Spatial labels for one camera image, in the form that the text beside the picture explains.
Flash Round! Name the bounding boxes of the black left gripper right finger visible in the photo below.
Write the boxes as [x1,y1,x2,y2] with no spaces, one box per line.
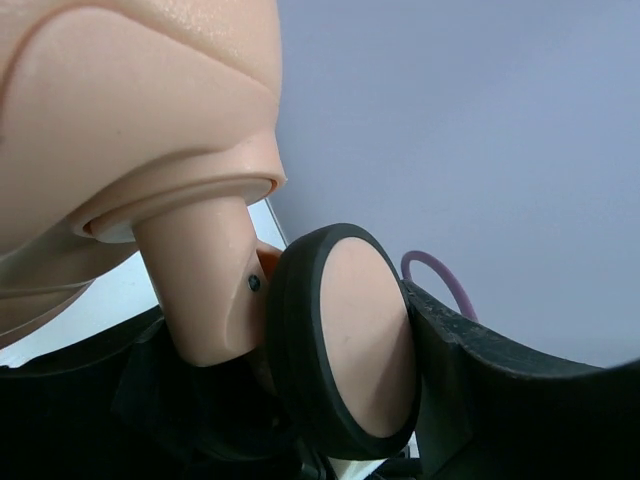
[406,283,639,479]

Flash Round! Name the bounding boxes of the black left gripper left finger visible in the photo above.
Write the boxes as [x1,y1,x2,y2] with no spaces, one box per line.
[1,310,300,479]

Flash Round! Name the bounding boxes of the pink hard-shell suitcase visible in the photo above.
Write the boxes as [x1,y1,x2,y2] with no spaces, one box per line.
[1,1,420,460]

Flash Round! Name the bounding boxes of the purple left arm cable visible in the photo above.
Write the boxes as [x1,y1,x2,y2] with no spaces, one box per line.
[401,249,479,321]

